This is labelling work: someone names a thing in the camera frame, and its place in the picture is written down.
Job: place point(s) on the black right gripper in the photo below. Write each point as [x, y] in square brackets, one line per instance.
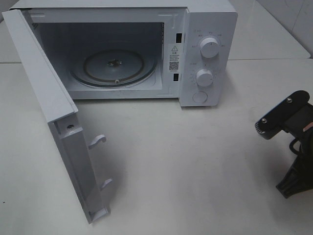
[299, 177]

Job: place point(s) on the white round door button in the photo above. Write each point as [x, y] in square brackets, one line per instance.
[200, 97]

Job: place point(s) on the white round knob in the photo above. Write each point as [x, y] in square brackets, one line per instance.
[204, 78]
[209, 47]

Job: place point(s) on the white microwave door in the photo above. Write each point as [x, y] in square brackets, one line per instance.
[60, 113]

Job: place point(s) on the white microwave oven body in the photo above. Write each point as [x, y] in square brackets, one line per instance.
[69, 30]

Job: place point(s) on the white warning sticker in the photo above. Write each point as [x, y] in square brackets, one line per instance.
[174, 56]

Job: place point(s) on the glass microwave turntable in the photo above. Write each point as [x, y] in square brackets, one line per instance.
[112, 68]

